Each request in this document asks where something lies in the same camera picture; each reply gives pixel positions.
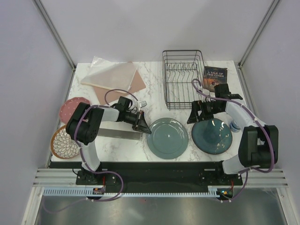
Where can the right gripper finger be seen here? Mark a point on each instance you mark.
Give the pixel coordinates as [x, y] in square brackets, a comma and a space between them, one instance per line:
[192, 117]
[201, 117]

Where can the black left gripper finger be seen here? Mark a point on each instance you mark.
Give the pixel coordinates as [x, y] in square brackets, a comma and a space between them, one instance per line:
[142, 127]
[141, 118]

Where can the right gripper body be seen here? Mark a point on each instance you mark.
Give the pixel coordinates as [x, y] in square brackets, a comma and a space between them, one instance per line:
[209, 108]

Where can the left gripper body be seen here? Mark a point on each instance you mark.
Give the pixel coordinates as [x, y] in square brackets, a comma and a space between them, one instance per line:
[131, 118]

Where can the dark blue glazed plate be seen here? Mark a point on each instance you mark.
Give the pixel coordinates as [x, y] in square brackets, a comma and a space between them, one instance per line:
[212, 136]

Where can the grey-green ceramic plate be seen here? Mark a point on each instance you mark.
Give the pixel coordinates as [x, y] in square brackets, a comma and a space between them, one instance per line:
[168, 139]

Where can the pink polka dot plate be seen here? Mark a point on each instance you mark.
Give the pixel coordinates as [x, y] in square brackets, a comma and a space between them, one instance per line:
[69, 107]

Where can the orange flower pattern plate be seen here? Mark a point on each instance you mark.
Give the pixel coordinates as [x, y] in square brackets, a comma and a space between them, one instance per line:
[62, 146]

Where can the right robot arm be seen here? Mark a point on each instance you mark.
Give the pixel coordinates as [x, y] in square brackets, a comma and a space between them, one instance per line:
[258, 148]

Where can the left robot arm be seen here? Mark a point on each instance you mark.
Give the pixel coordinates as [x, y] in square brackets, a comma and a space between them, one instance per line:
[85, 122]

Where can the Canon manual in plastic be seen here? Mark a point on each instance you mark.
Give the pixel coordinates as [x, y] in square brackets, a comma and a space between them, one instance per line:
[109, 127]

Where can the blue white ceramic cup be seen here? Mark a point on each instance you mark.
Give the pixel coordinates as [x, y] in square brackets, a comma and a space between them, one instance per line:
[234, 127]

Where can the Tale of Two Cities book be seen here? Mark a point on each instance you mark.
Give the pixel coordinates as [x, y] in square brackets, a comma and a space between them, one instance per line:
[214, 76]

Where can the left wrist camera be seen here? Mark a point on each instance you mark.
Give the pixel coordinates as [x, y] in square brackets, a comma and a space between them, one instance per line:
[142, 104]

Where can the black wire dish rack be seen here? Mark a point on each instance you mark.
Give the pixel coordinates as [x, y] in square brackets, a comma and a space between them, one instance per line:
[179, 68]

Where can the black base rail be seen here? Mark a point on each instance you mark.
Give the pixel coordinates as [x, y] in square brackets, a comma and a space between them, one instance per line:
[155, 176]

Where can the white slotted cable duct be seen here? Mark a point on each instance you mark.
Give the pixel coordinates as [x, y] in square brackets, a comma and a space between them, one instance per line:
[105, 192]

